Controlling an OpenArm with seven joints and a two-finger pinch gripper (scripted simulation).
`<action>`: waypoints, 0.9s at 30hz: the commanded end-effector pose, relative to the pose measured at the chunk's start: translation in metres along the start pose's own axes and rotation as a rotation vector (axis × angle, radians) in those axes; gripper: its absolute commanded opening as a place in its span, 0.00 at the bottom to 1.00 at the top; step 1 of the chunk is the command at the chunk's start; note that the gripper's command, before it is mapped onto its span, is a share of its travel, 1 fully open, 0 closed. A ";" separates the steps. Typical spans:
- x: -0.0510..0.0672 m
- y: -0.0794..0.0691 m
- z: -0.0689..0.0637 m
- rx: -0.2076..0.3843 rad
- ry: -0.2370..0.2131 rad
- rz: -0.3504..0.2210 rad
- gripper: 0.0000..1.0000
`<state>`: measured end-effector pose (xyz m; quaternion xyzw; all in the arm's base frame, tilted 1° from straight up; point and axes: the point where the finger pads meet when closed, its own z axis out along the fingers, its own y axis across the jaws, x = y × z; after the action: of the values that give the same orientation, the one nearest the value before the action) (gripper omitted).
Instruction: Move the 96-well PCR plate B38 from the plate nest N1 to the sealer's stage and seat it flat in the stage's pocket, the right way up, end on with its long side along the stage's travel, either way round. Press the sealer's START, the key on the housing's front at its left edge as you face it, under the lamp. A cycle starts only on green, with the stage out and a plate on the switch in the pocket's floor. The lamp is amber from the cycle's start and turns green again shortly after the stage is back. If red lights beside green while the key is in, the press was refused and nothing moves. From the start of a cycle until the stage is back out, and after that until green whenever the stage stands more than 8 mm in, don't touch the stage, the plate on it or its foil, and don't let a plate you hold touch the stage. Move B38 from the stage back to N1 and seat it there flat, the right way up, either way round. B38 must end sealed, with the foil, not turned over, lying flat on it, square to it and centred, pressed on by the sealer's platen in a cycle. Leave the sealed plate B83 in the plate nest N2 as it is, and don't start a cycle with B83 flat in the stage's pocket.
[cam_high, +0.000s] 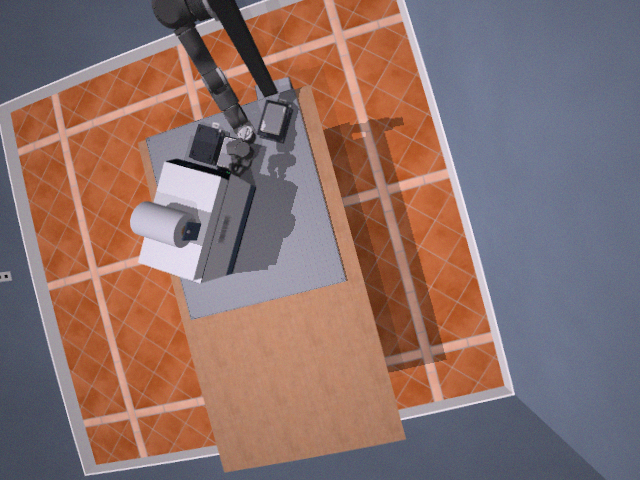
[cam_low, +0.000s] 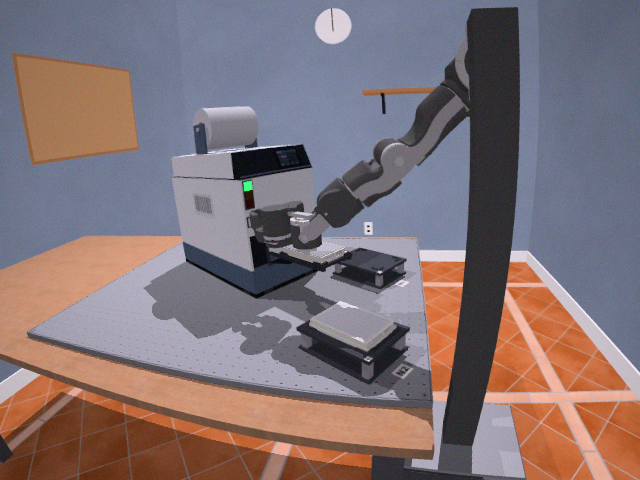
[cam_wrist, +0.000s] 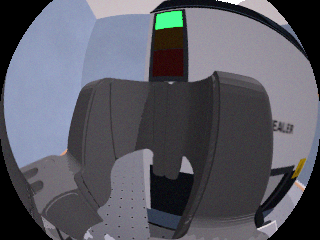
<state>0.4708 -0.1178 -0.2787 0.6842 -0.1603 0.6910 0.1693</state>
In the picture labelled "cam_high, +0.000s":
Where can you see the grey roll on bracket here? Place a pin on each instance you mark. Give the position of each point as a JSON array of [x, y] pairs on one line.
[[160, 223]]

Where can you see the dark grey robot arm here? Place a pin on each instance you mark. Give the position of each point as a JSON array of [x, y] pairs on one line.
[[174, 14]]

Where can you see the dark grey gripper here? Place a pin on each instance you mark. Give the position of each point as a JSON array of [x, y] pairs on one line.
[[242, 150]]

